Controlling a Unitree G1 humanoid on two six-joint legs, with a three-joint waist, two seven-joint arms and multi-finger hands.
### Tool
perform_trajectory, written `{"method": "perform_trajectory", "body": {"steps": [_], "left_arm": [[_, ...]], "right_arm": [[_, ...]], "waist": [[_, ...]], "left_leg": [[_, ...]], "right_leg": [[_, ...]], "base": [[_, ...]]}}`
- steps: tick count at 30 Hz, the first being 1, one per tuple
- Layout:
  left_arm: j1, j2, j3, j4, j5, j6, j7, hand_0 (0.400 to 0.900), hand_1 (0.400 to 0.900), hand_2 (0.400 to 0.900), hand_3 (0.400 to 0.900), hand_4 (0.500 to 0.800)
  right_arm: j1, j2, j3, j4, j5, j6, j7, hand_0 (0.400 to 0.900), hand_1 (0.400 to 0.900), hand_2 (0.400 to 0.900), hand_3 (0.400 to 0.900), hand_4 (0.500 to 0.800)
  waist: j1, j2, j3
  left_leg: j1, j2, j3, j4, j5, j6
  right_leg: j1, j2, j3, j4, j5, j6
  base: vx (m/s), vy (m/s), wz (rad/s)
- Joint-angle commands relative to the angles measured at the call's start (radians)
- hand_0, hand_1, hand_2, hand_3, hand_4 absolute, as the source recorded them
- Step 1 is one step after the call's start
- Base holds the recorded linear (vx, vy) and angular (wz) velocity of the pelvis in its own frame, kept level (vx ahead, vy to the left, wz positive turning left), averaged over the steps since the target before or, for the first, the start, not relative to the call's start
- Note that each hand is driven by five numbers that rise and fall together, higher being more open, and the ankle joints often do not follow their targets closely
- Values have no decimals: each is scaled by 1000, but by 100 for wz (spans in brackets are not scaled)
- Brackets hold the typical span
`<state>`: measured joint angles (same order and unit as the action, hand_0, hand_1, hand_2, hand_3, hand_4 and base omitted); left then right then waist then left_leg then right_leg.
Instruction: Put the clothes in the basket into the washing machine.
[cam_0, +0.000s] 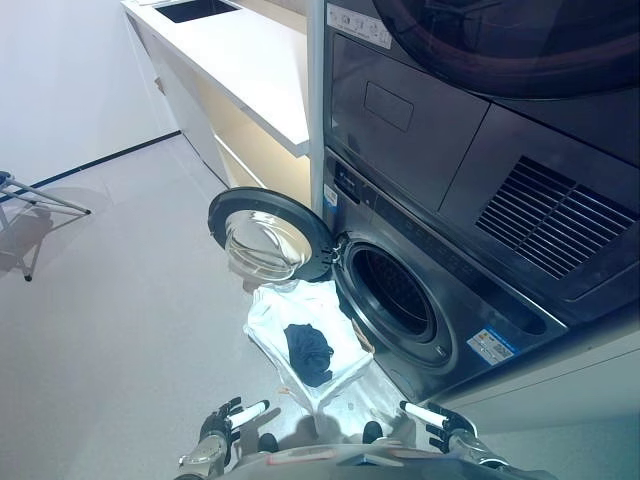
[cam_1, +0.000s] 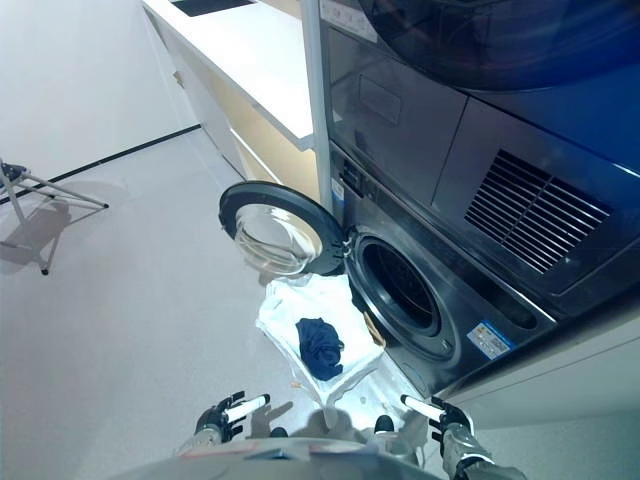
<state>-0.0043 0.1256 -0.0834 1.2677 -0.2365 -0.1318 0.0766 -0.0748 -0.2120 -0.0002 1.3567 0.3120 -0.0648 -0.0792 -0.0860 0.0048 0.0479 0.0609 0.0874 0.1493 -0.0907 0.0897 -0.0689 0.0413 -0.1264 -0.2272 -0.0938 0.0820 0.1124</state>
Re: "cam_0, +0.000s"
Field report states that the grey robot torso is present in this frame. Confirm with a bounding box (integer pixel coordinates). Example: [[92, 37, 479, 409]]
[[174, 441, 551, 480]]

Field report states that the round glass washer door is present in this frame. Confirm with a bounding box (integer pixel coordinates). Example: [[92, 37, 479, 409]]
[[207, 187, 335, 292]]

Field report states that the brown washer rim sticker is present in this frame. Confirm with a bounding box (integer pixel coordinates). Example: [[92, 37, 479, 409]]
[[351, 322, 377, 355]]

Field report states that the white blue washer sticker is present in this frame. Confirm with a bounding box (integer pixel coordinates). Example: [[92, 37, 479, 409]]
[[465, 326, 517, 359]]

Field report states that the white dryer instruction label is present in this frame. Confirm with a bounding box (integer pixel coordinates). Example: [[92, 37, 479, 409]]
[[326, 1, 394, 50]]

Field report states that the folding metal drying rack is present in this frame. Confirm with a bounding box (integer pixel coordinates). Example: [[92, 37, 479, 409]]
[[0, 169, 93, 284]]

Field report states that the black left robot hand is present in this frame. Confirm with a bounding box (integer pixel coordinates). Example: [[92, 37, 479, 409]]
[[199, 396, 272, 440]]

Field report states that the black recessed sink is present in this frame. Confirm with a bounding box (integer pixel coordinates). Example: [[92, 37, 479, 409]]
[[152, 0, 242, 25]]

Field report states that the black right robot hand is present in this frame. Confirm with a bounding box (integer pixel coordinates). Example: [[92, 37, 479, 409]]
[[399, 400, 476, 447]]

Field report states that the dark blue garment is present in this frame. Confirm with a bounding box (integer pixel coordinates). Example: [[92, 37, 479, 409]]
[[283, 323, 335, 388]]

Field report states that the grey vertical side panel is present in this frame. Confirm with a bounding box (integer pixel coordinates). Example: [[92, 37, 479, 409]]
[[305, 0, 330, 217]]

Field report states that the white counter cabinet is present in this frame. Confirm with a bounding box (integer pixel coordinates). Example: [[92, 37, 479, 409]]
[[121, 0, 314, 202]]

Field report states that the white laundry basket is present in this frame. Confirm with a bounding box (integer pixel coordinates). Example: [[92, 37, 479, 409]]
[[243, 278, 382, 416]]

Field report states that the dark grey washing machine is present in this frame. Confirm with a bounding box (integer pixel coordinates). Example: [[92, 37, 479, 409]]
[[319, 144, 571, 404]]

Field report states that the dark grey stacked dryer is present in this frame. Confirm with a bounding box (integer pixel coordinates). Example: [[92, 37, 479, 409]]
[[322, 0, 640, 321]]

